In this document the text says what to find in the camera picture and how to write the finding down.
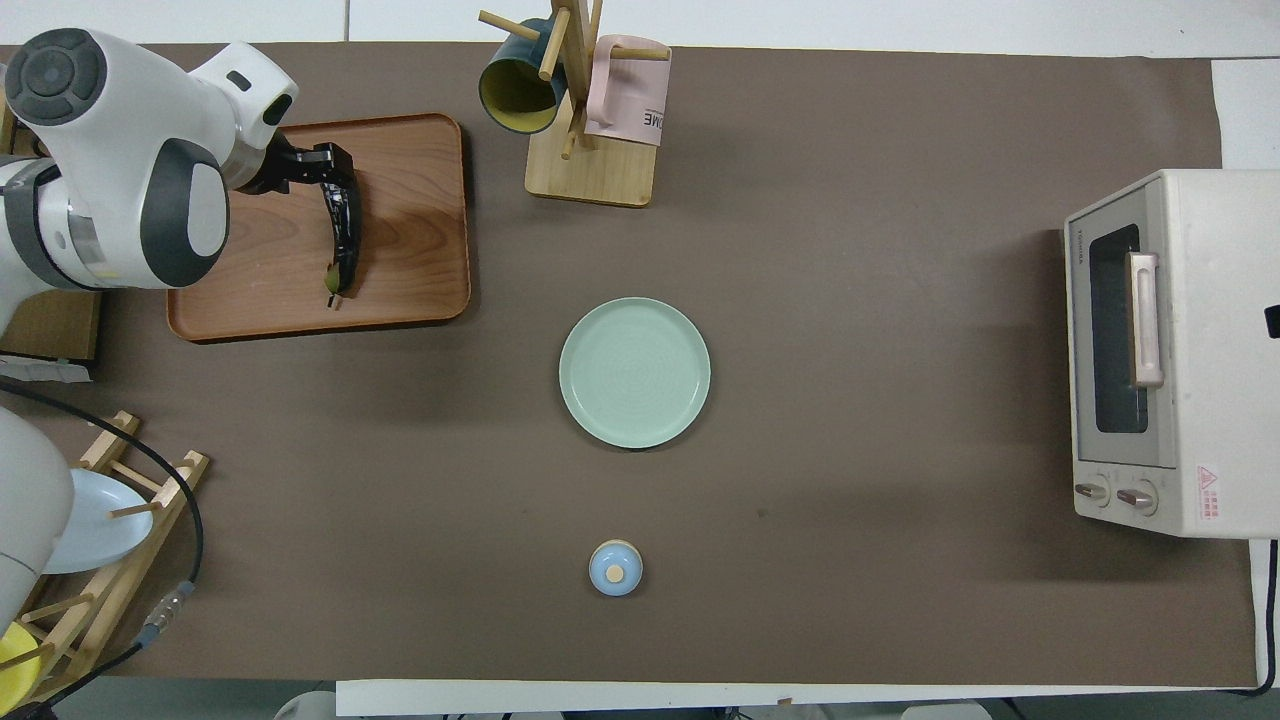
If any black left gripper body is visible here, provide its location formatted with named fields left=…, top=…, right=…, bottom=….
left=240, top=135, right=342, bottom=194

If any dark purple eggplant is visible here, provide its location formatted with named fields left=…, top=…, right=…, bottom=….
left=322, top=178, right=364, bottom=312

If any oven glass door with handle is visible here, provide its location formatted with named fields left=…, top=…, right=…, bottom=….
left=1065, top=195, right=1183, bottom=469

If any mint green plate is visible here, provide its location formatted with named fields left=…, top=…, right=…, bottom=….
left=558, top=297, right=713, bottom=450

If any white toaster oven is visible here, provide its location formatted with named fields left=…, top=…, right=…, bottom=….
left=1063, top=168, right=1280, bottom=541

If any brown wooden tray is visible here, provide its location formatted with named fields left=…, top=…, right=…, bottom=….
left=166, top=112, right=473, bottom=344

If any dark blue mug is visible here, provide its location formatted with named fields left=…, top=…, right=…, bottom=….
left=478, top=18, right=569, bottom=136

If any wooden mug tree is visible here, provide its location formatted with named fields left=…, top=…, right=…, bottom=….
left=478, top=0, right=673, bottom=209

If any pink mug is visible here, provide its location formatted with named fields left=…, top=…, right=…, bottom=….
left=585, top=35, right=673, bottom=148

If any grey checkered cloth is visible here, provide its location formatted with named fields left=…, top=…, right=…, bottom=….
left=0, top=352, right=93, bottom=387

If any wooden plate rack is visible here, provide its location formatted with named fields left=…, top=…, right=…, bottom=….
left=18, top=410, right=212, bottom=703

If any light blue plate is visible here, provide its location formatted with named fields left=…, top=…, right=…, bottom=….
left=40, top=468, right=157, bottom=576

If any brown table mat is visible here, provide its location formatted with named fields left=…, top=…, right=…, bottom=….
left=0, top=42, right=1259, bottom=691

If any small blue call bell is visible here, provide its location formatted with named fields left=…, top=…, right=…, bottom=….
left=588, top=539, right=644, bottom=598

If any yellow plate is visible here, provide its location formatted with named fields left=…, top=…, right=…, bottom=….
left=0, top=622, right=44, bottom=711

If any black oven power cable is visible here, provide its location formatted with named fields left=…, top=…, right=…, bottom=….
left=1225, top=538, right=1280, bottom=699

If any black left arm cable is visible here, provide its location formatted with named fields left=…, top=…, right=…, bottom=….
left=0, top=380, right=207, bottom=717

